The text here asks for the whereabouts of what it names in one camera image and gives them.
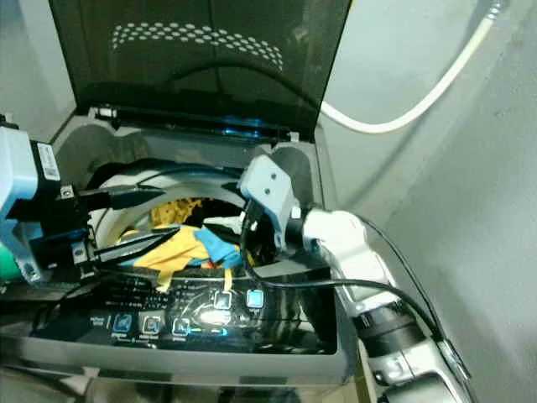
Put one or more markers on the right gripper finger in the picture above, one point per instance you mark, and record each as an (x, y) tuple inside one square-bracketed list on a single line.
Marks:
[(222, 242), (218, 191)]

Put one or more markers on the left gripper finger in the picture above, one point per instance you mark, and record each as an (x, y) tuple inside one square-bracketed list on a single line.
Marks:
[(109, 198), (126, 248)]

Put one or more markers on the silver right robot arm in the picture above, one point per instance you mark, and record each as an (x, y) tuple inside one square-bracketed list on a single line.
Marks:
[(344, 239)]

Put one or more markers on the grey top-load washing machine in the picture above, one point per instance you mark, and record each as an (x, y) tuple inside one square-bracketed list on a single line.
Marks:
[(336, 357)]

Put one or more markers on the blue cloth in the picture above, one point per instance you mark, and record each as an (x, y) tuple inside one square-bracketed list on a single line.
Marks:
[(222, 248)]

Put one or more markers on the mustard patterned cloth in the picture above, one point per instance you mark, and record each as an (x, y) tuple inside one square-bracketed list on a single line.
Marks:
[(176, 211)]

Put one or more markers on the black washer control panel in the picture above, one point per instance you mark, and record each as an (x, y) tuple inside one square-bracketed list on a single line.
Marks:
[(201, 315)]

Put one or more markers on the dark tinted washer lid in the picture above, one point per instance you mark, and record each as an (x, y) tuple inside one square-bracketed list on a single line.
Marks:
[(193, 75)]

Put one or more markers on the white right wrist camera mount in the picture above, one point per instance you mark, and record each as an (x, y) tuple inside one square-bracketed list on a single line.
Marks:
[(267, 180)]

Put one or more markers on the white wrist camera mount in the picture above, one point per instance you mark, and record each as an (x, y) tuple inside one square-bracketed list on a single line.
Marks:
[(17, 176), (267, 180)]

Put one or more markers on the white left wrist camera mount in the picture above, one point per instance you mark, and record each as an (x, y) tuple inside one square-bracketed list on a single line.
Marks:
[(17, 176)]

